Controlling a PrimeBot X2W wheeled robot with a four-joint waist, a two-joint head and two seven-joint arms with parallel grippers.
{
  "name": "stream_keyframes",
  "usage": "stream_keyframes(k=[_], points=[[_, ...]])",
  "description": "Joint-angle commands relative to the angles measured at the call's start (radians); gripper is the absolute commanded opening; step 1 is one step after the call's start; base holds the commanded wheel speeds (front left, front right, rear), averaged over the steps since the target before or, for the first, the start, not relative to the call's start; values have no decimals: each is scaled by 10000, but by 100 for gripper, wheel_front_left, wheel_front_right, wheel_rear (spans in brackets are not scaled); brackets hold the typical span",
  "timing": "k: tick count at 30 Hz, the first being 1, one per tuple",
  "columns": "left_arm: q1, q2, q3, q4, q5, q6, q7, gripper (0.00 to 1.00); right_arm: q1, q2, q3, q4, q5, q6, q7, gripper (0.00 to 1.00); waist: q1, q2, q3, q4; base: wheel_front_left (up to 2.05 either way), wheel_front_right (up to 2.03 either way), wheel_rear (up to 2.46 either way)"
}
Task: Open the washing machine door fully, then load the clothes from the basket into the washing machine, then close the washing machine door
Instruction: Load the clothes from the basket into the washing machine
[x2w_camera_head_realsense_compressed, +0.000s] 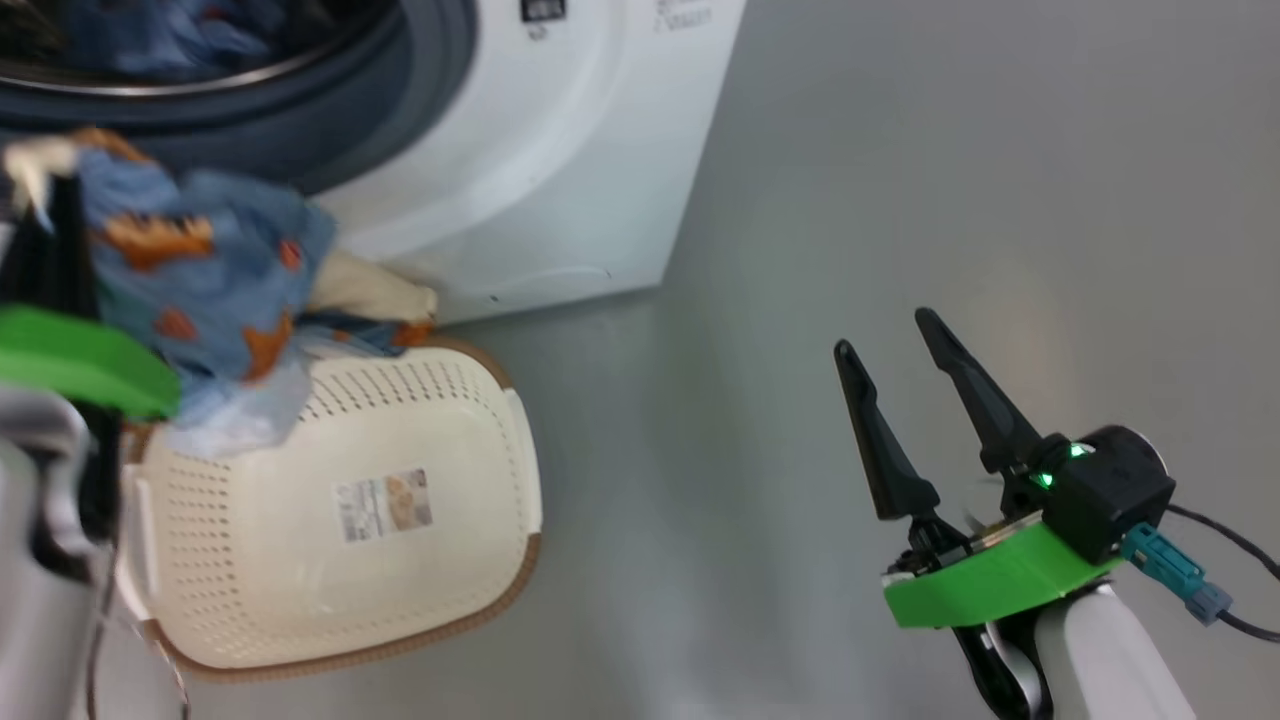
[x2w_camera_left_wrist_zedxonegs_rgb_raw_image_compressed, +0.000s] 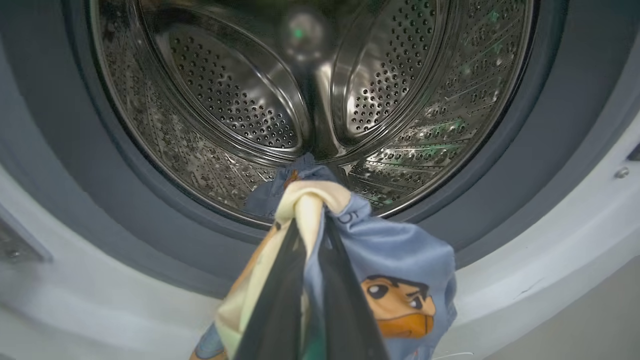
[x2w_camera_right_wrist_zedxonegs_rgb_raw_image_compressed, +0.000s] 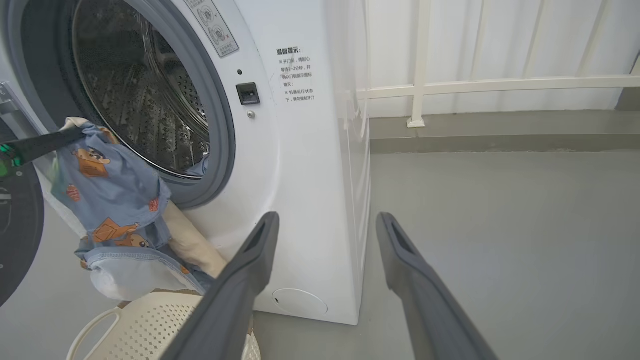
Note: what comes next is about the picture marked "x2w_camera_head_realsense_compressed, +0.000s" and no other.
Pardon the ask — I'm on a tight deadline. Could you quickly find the blue cartoon print garment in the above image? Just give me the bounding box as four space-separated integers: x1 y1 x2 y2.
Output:
55 0 336 83

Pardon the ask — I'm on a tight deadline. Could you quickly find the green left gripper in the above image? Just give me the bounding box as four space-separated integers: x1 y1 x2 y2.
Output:
0 174 183 422

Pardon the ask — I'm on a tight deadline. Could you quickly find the teal right cable connector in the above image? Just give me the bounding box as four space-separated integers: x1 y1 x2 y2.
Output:
1119 521 1234 627

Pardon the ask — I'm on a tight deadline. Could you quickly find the cream basket with brown rim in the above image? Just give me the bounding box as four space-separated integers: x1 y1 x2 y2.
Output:
115 335 544 684

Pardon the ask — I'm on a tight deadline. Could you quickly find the steel washing machine drum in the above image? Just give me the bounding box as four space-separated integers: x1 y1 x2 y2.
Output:
0 0 401 97

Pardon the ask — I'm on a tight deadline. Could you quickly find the blue cartoon garment cream trim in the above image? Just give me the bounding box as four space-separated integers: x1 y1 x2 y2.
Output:
0 127 441 458

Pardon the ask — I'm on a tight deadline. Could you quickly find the white front-load washing machine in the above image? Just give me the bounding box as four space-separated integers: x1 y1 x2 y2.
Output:
0 0 748 326

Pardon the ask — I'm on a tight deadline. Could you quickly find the basket product label sticker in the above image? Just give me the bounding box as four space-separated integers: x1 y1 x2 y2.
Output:
332 467 435 545

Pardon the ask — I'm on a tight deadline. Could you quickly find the round white filter flap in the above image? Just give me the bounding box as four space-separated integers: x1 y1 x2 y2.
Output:
488 264 614 303

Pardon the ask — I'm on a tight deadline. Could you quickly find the grey text label sticker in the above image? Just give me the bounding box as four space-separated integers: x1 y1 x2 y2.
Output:
654 0 714 32

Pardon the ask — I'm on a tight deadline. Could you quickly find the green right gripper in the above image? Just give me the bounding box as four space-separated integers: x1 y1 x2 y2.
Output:
833 307 1126 631

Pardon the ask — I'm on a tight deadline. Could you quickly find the grey rubber door gasket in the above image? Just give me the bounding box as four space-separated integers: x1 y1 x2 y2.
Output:
0 0 479 197

